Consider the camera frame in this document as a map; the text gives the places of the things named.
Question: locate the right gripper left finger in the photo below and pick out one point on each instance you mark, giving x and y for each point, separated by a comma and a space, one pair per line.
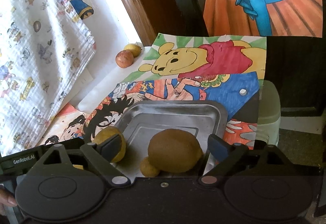
99, 157

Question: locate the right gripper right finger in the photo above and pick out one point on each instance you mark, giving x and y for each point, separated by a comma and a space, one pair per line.
229, 160

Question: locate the yellow green guava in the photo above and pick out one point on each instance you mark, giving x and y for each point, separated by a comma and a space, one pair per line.
111, 144

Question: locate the small brown fruit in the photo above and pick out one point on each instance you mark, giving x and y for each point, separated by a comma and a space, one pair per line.
147, 169

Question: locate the large brown kiwi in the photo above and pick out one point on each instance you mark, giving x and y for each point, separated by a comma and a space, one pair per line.
174, 151

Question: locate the large yellow round fruit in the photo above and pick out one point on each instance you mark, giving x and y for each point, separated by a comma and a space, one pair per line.
78, 166

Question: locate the person's left hand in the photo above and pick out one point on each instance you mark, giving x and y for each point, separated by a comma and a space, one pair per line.
6, 199

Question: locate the colourful anime drawing mat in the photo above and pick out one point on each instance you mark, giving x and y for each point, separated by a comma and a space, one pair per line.
239, 95

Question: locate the green plastic stool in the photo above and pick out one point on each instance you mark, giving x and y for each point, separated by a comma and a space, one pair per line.
269, 117

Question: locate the metal baking tray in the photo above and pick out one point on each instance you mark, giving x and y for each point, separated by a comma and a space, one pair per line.
145, 119

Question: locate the Winnie the Pooh drawing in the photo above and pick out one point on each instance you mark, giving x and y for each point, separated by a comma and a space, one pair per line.
209, 60

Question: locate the yellow apple behind red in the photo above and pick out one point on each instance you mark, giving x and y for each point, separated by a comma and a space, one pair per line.
134, 49

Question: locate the cartoon print white cloth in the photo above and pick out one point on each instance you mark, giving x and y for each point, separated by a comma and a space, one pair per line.
45, 46

